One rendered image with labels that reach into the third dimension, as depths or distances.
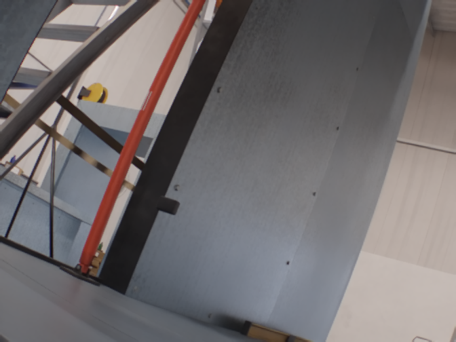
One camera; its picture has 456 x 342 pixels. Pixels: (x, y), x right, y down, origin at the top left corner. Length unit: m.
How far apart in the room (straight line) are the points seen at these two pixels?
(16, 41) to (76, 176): 3.79
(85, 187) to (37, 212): 1.29
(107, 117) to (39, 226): 1.27
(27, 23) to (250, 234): 1.06
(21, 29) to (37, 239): 2.79
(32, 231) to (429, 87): 10.40
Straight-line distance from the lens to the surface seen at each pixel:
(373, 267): 11.30
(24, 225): 3.60
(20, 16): 1.02
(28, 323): 0.21
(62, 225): 3.83
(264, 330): 1.96
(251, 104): 1.63
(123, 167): 1.26
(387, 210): 11.60
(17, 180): 3.39
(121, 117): 4.41
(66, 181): 4.70
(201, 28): 2.77
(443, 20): 13.19
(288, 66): 1.79
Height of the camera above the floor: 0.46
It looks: 14 degrees up
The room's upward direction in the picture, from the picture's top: 22 degrees clockwise
